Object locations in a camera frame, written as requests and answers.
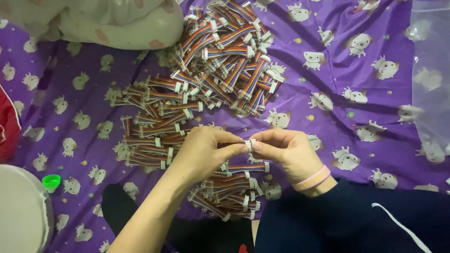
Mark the person's left hand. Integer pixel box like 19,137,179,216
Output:
168,126,251,187

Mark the small heap of rainbow cables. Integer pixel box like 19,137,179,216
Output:
187,161,271,223

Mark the purple dog print bedsheet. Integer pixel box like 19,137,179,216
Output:
0,0,450,253

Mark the pink rubber wristband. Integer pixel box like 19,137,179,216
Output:
291,165,332,192

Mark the person's navy striped clothing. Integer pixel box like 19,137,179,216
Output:
255,177,450,253

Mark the medium heap of rainbow cables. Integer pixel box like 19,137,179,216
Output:
108,73,205,172

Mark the clear plastic bag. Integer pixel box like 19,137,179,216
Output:
404,0,450,156

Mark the large heap of rainbow cables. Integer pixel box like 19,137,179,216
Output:
168,0,286,119

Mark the red fabric bag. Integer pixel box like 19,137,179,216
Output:
0,84,22,163

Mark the white round container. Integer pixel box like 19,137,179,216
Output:
0,164,54,253

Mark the green bottle cap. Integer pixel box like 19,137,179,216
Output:
41,174,61,193

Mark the person's right hand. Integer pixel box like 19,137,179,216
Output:
250,129,330,186

